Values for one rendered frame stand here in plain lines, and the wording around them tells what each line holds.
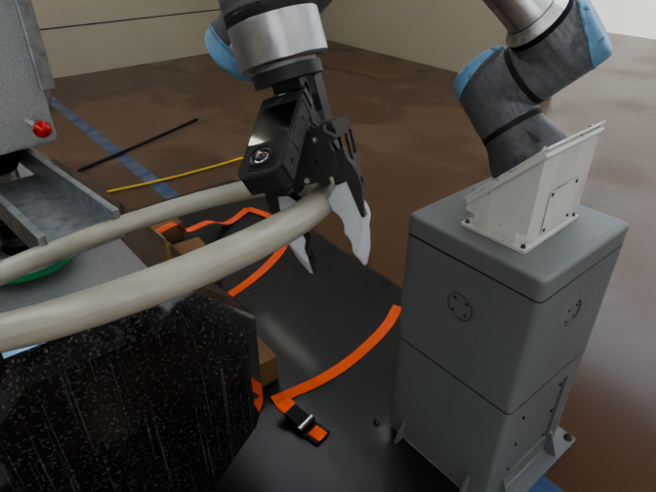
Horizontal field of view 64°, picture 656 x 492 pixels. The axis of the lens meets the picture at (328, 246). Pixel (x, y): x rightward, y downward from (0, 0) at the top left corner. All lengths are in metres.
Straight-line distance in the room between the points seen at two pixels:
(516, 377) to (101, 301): 1.12
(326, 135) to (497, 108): 0.83
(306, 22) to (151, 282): 0.27
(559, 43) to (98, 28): 5.85
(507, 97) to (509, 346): 0.58
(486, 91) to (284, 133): 0.89
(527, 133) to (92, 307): 1.06
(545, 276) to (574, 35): 0.50
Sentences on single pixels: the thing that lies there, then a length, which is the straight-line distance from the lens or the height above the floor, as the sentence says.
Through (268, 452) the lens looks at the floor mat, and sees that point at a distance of 1.86.
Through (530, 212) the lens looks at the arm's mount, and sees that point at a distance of 1.24.
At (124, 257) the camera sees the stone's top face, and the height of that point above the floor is 0.82.
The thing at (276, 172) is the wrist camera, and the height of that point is 1.33.
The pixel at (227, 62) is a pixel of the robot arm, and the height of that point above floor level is 1.35.
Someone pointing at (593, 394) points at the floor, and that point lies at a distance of 2.25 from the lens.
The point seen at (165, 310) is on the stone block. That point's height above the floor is 0.76.
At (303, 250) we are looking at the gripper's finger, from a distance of 0.56.
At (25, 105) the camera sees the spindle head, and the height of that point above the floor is 1.21.
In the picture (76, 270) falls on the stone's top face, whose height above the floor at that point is 0.82.
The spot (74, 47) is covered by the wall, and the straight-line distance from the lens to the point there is 6.62.
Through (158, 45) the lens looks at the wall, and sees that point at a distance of 6.94.
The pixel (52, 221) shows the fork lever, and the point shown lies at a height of 1.08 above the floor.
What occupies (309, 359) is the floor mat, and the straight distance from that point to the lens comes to 2.13.
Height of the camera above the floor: 1.51
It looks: 33 degrees down
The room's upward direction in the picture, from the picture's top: straight up
